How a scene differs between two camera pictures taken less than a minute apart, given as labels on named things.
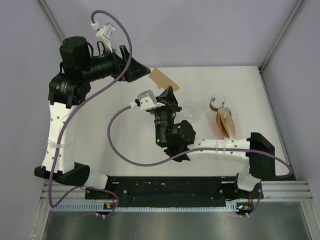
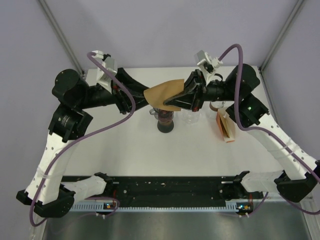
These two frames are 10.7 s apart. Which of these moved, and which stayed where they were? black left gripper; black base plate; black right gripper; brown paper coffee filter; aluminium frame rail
Moved: black left gripper; brown paper coffee filter; black right gripper
Stayed: aluminium frame rail; black base plate
